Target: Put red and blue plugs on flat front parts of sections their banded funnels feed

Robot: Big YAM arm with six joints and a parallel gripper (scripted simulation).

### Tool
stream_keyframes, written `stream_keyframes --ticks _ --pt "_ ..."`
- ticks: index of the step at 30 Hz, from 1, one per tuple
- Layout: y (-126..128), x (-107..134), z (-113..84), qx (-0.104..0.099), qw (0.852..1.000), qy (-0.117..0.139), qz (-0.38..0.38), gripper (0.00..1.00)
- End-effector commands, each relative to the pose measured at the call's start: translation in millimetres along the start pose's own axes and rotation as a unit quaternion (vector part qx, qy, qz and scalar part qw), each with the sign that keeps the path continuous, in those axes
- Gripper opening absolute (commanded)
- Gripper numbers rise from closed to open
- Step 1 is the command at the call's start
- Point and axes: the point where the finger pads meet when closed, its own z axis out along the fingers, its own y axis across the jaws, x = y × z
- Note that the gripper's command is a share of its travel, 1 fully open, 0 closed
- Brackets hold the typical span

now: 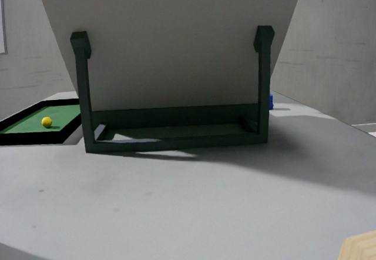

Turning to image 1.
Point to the dark green u-shaped stand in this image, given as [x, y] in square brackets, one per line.
[93, 139]

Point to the green tray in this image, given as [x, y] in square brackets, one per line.
[25, 127]

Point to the yellow ball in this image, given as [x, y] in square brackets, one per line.
[46, 122]

